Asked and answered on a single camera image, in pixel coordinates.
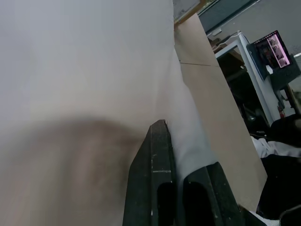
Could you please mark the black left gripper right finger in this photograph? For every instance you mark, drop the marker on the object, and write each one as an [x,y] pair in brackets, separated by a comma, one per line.
[211,188]

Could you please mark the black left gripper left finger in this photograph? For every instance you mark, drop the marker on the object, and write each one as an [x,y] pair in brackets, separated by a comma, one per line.
[150,164]

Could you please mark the person in dark clothing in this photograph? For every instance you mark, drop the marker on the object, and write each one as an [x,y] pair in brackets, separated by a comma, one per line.
[282,179]

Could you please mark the red fire extinguisher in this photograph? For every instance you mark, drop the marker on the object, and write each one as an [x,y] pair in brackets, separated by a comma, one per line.
[281,111]

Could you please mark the laptop with lit screen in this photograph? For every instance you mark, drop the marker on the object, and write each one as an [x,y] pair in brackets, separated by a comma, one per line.
[274,51]

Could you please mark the white metal frame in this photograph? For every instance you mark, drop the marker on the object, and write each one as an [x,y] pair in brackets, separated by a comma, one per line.
[254,77]

